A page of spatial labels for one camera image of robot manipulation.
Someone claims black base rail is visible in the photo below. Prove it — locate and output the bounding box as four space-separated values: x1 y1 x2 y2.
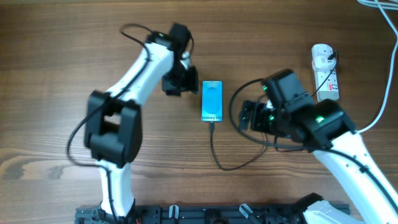
74 203 352 224

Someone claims white power strip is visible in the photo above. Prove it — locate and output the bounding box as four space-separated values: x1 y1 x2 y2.
312 44 340 102

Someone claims white USB charger plug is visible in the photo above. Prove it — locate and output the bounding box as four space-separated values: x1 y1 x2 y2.
312 55 336 72

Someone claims white power strip cord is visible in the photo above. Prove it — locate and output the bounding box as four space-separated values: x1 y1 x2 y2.
356 0 398 134

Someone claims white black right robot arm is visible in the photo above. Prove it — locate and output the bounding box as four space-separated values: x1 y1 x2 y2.
240 69 397 223

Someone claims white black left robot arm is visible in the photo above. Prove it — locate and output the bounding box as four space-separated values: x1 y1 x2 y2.
66 23 199 223

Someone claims black USB charging cable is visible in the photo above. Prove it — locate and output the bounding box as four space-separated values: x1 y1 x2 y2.
208 49 340 172

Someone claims blue Galaxy smartphone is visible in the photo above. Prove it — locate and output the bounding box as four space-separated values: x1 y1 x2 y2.
201 80 223 122

